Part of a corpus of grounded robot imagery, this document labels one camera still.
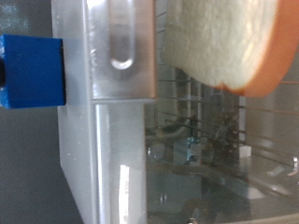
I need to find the glass oven door with handle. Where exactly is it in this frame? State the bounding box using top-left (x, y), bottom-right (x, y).
top-left (87, 0), bottom-right (299, 224)

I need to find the white bread slice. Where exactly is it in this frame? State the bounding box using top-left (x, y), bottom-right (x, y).
top-left (161, 0), bottom-right (299, 98)

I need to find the silver toaster oven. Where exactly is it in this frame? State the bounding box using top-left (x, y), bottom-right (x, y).
top-left (50, 0), bottom-right (299, 224)

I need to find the metal wire oven rack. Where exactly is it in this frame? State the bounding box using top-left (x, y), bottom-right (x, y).
top-left (153, 0), bottom-right (299, 188)

